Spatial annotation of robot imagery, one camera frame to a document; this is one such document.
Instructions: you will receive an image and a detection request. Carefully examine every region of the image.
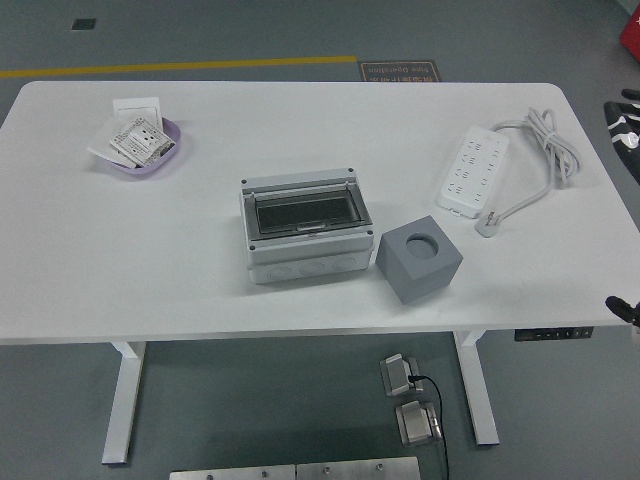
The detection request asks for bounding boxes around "white socket panel with print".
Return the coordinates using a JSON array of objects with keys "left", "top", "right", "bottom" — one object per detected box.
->
[{"left": 108, "top": 115, "right": 174, "bottom": 169}]

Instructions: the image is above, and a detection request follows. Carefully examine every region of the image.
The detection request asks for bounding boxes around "grey metal base plate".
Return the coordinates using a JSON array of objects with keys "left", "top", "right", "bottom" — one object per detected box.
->
[
  {"left": 168, "top": 464, "right": 297, "bottom": 480},
  {"left": 295, "top": 455, "right": 421, "bottom": 480}
]

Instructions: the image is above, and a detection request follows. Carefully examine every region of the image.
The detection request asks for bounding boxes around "white power cord with plug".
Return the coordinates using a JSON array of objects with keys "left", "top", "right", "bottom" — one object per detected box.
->
[{"left": 474, "top": 107, "right": 584, "bottom": 239}]

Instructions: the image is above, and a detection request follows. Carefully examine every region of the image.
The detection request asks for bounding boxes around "grey plastic enclosure box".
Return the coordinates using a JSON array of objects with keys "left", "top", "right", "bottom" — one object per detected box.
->
[{"left": 239, "top": 167, "right": 376, "bottom": 285}]

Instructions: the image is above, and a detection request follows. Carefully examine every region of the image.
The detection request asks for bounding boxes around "black pedal cable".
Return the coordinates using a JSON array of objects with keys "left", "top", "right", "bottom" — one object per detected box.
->
[{"left": 407, "top": 373, "right": 449, "bottom": 480}]

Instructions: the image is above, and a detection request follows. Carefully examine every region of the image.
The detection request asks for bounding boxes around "purple plastic tray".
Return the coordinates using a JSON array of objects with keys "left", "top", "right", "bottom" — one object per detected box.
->
[{"left": 94, "top": 115, "right": 182, "bottom": 177}]

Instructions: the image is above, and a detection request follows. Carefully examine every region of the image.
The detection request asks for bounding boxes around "white table leg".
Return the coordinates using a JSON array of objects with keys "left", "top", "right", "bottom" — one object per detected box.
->
[
  {"left": 453, "top": 329, "right": 500, "bottom": 446},
  {"left": 101, "top": 341, "right": 147, "bottom": 465}
]

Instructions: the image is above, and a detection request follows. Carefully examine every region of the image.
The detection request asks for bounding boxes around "red object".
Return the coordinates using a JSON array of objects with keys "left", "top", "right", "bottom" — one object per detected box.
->
[{"left": 618, "top": 0, "right": 640, "bottom": 56}]

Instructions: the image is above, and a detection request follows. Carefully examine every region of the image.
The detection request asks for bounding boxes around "plain white switch panel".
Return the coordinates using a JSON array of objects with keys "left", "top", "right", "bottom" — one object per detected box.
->
[{"left": 112, "top": 97, "right": 164, "bottom": 126}]

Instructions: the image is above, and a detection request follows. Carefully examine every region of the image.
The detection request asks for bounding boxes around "clear hinged box lid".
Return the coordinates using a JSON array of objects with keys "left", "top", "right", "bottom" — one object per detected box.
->
[{"left": 242, "top": 179, "right": 372, "bottom": 240}]

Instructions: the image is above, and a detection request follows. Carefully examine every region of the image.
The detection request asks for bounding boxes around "yellow floor tape line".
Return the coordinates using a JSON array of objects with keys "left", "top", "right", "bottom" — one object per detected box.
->
[{"left": 0, "top": 54, "right": 359, "bottom": 80}]

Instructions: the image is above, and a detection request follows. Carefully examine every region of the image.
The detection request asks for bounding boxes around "silver foot pedal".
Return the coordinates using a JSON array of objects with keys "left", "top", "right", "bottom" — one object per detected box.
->
[
  {"left": 378, "top": 353, "right": 426, "bottom": 398},
  {"left": 394, "top": 400, "right": 444, "bottom": 447}
]

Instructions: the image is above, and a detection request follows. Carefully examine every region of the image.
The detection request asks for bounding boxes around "dark floor sign with text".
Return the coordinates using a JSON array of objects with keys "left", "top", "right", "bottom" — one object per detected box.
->
[{"left": 357, "top": 59, "right": 443, "bottom": 84}]

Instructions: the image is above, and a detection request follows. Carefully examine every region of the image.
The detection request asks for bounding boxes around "grey cube with round hole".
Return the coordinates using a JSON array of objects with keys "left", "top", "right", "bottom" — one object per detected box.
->
[{"left": 374, "top": 214, "right": 464, "bottom": 305}]

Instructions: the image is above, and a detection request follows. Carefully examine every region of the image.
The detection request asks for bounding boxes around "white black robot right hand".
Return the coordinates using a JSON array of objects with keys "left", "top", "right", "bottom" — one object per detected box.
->
[{"left": 603, "top": 88, "right": 640, "bottom": 334}]

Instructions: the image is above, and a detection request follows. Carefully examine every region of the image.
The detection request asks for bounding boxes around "white power strip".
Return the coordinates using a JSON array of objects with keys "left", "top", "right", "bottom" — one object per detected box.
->
[{"left": 436, "top": 125, "right": 511, "bottom": 221}]

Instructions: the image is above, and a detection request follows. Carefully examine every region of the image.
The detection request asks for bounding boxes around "white blank cover plate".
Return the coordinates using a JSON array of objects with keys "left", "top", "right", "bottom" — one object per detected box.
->
[{"left": 87, "top": 119, "right": 136, "bottom": 169}]

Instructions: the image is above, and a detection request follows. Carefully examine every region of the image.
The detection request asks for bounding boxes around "black table control panel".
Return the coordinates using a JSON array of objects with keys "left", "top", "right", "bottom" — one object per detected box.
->
[{"left": 514, "top": 327, "right": 595, "bottom": 343}]

